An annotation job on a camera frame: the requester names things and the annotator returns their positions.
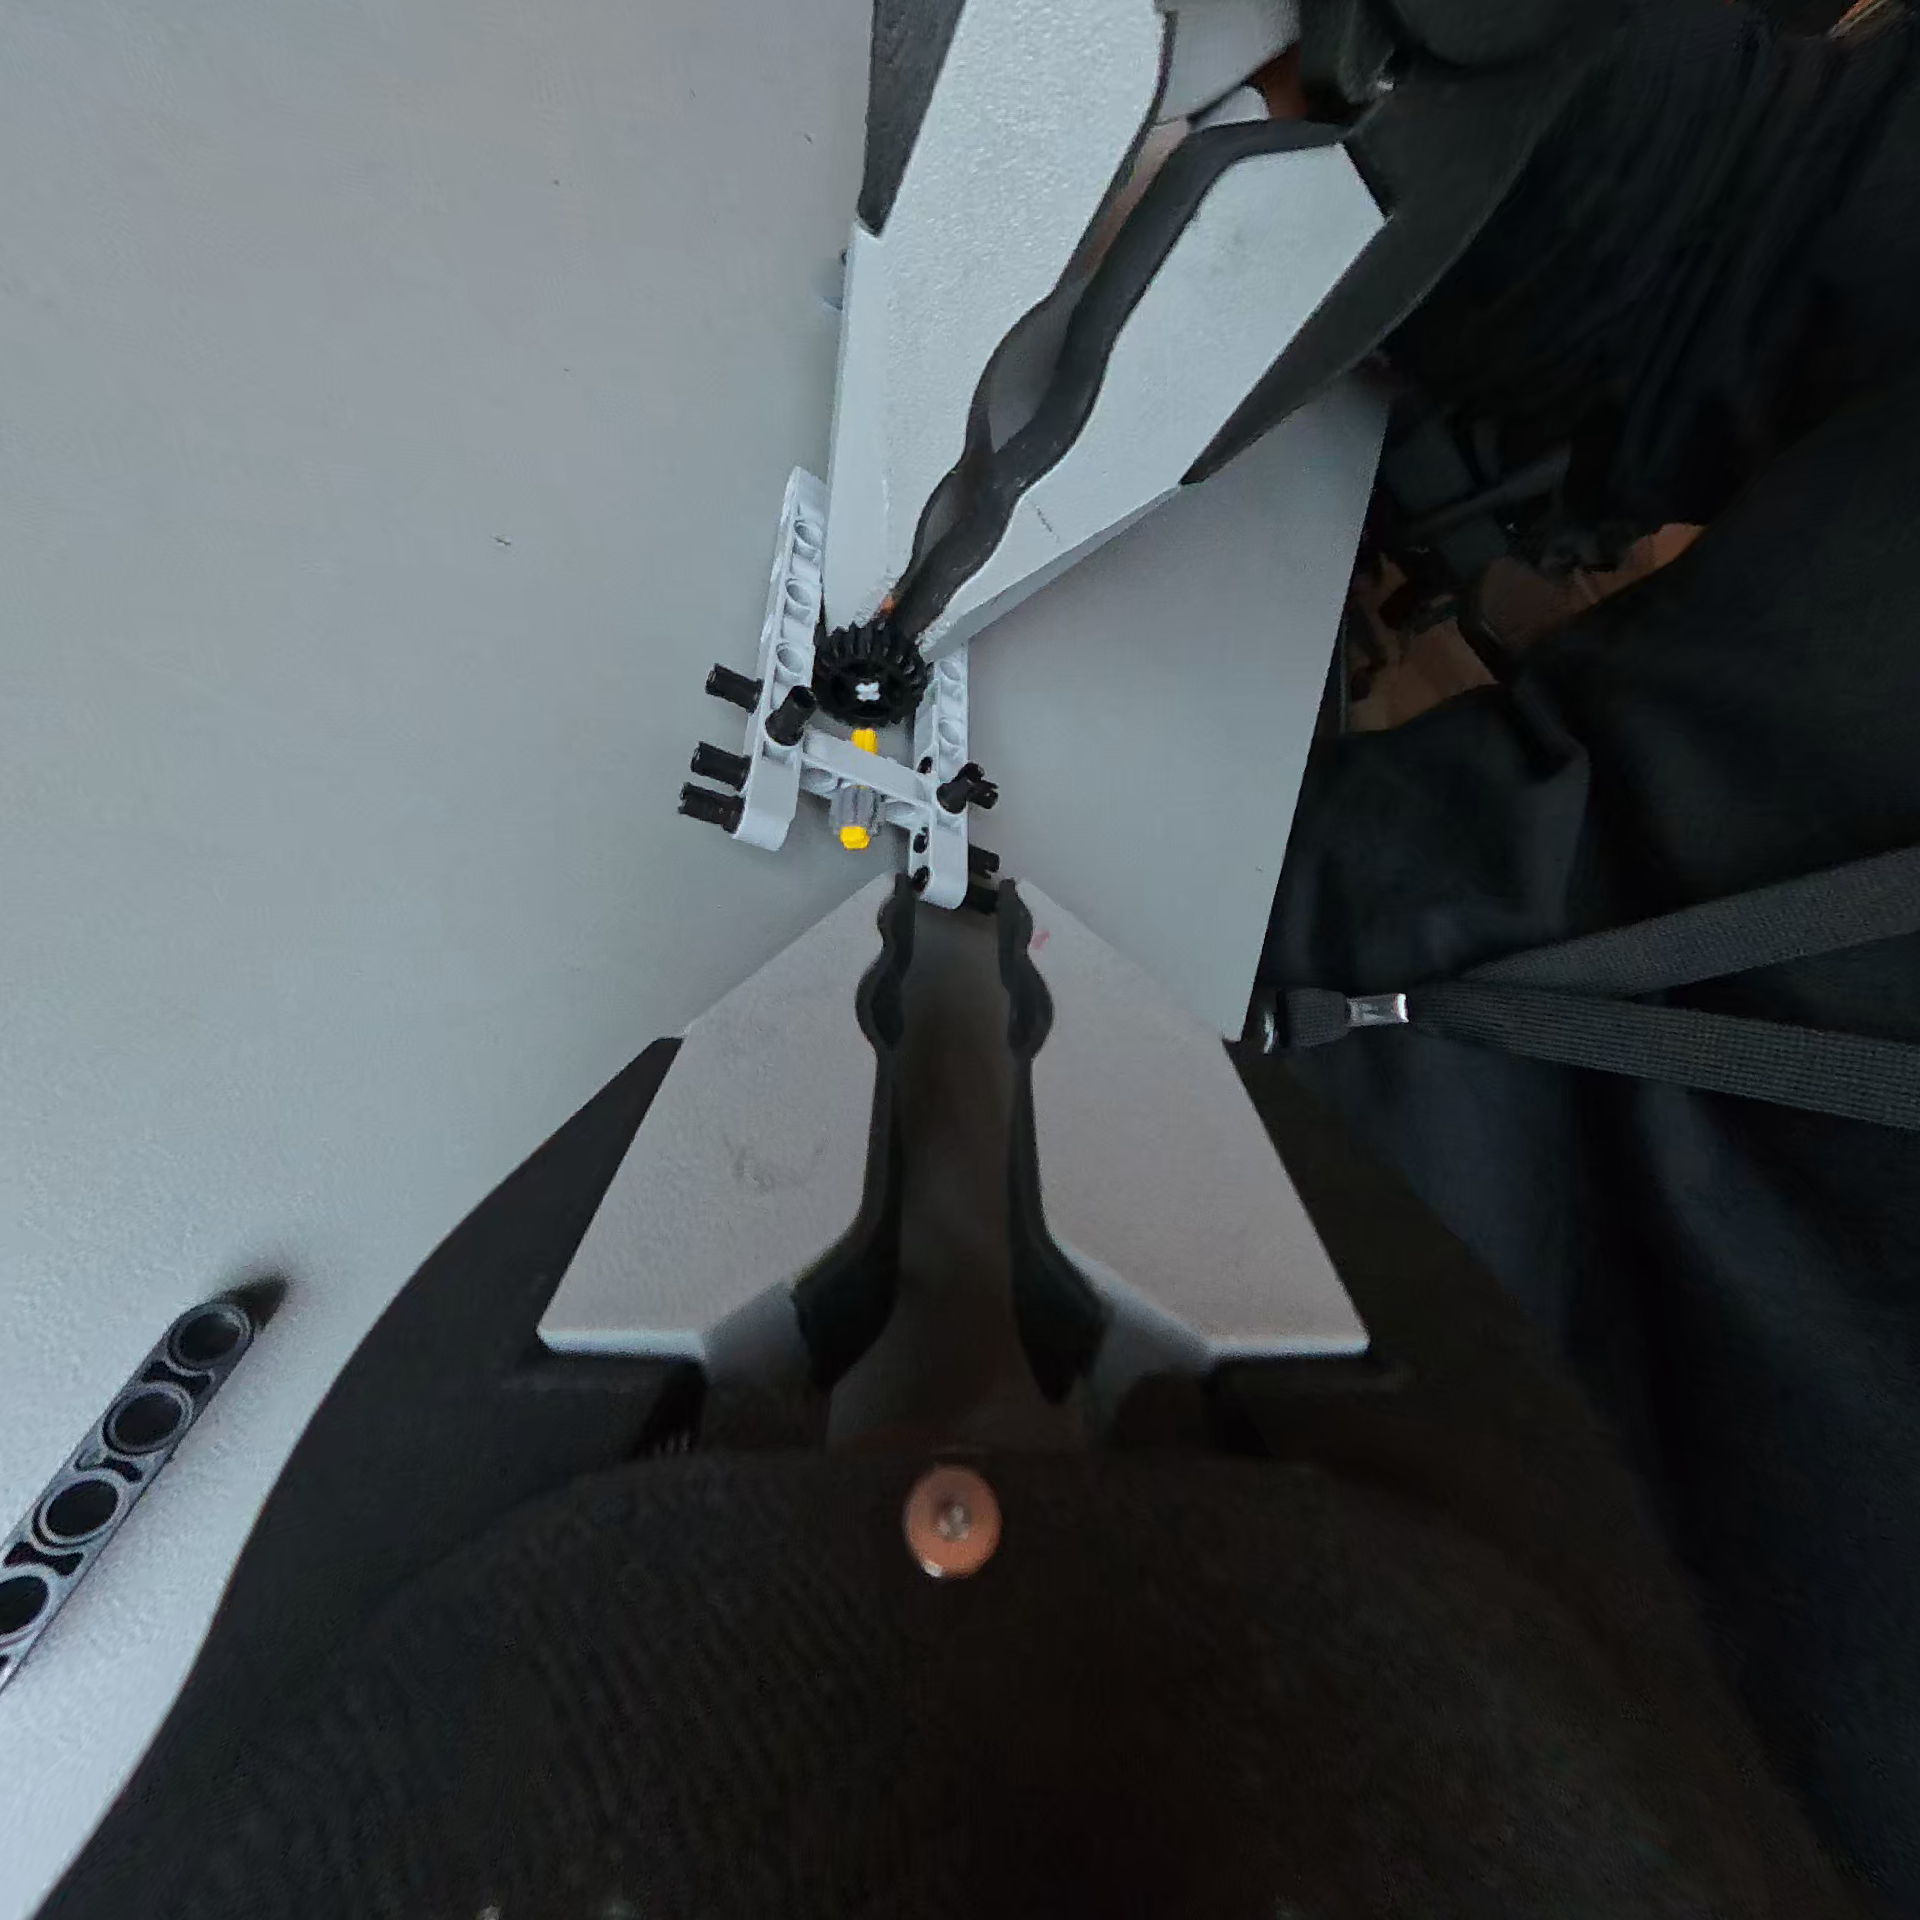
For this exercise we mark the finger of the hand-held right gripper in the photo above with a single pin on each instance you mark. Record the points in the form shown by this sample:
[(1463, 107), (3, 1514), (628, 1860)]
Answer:
[(1201, 331), (960, 300)]

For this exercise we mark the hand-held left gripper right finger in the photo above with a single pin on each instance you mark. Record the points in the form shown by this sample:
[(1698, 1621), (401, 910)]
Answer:
[(1185, 1184)]

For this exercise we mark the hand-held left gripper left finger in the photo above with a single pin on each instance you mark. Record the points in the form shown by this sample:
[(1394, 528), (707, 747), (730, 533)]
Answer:
[(721, 1171)]

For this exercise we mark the grey lego frame with gear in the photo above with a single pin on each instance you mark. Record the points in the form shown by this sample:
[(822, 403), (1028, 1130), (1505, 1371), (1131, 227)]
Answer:
[(768, 796)]

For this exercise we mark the black lego beam with holes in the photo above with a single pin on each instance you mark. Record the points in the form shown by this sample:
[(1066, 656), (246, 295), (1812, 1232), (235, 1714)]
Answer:
[(112, 1463)]

